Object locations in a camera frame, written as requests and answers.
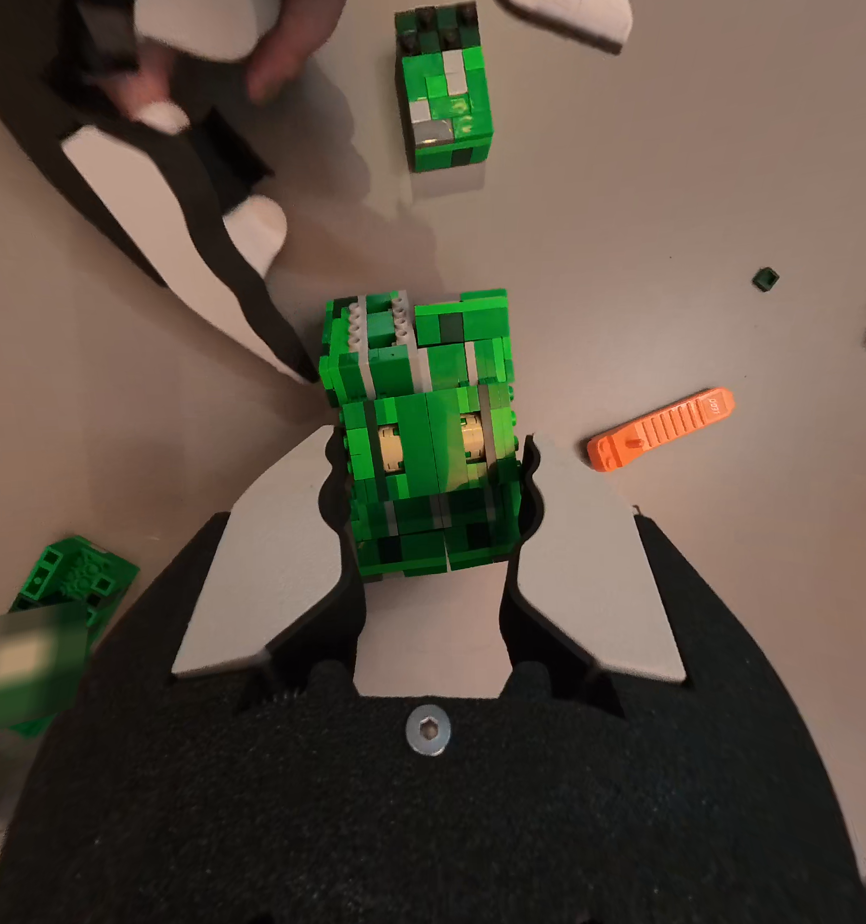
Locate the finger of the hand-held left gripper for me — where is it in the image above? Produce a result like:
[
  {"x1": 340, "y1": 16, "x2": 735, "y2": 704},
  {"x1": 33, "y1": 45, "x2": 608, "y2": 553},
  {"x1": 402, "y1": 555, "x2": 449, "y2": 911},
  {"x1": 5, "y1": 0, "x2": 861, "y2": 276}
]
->
[
  {"x1": 494, "y1": 0, "x2": 634, "y2": 56},
  {"x1": 61, "y1": 119, "x2": 322, "y2": 385}
]

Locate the orange brick separator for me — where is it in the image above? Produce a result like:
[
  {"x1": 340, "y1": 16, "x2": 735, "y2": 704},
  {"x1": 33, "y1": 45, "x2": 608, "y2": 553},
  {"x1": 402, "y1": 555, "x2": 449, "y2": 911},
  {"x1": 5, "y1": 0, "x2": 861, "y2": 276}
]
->
[{"x1": 586, "y1": 387, "x2": 736, "y2": 474}]

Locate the green lego base piece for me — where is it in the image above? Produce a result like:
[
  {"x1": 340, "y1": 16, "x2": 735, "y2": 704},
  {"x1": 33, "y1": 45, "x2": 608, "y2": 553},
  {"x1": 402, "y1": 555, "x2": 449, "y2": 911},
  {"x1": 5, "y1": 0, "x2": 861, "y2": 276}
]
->
[{"x1": 10, "y1": 536, "x2": 141, "y2": 654}]

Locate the large green lego assembly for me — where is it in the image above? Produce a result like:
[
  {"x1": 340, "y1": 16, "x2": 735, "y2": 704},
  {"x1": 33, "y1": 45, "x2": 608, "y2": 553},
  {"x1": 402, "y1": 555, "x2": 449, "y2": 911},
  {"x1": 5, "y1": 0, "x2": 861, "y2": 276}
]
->
[{"x1": 319, "y1": 289, "x2": 528, "y2": 583}]

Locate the small green lego cube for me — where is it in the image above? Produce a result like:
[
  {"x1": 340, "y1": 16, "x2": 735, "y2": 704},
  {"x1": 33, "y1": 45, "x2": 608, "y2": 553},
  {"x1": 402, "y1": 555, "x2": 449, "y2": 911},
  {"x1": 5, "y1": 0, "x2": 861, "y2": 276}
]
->
[{"x1": 394, "y1": 2, "x2": 494, "y2": 174}]

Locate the person's left hand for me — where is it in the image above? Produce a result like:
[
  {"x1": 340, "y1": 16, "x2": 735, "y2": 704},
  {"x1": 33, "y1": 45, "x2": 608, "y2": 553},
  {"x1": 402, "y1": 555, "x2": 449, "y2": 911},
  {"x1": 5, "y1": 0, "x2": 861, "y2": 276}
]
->
[{"x1": 247, "y1": 0, "x2": 349, "y2": 103}]

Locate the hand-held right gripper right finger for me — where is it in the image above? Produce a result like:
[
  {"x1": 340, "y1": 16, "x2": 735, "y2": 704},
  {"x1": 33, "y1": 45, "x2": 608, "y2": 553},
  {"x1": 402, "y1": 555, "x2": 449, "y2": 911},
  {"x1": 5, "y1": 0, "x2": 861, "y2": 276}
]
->
[{"x1": 499, "y1": 433, "x2": 688, "y2": 687}]

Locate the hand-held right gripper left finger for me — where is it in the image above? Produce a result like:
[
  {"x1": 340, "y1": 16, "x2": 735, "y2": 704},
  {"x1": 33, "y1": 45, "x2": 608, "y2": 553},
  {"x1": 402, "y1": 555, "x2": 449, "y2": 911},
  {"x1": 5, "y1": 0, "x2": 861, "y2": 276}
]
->
[{"x1": 170, "y1": 424, "x2": 367, "y2": 683}]

